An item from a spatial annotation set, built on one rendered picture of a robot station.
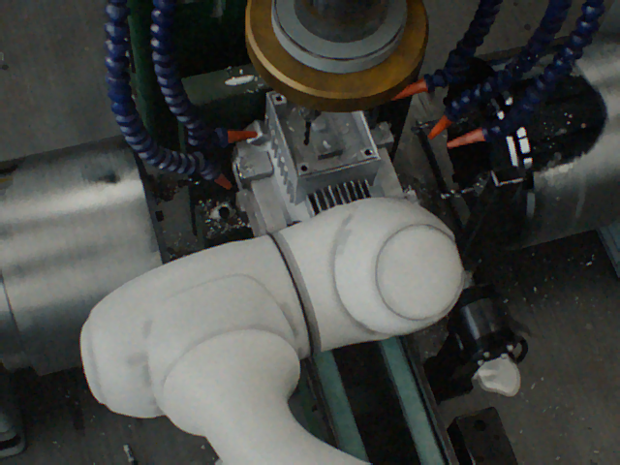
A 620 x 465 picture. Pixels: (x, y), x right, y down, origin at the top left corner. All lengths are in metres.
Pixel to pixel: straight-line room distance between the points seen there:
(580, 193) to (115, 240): 0.54
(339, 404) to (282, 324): 0.54
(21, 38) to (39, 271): 0.67
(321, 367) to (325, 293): 0.53
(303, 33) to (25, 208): 0.35
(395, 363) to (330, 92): 0.45
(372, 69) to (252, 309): 0.33
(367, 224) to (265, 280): 0.09
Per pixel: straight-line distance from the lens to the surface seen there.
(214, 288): 0.72
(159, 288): 0.73
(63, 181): 1.10
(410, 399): 1.26
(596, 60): 1.25
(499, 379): 1.42
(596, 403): 1.45
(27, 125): 1.57
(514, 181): 1.02
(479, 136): 1.08
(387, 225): 0.71
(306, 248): 0.74
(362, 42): 0.95
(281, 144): 1.15
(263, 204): 1.18
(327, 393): 1.25
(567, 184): 1.20
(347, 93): 0.94
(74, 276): 1.07
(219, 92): 1.16
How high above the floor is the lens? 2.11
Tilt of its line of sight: 64 degrees down
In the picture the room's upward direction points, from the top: 10 degrees clockwise
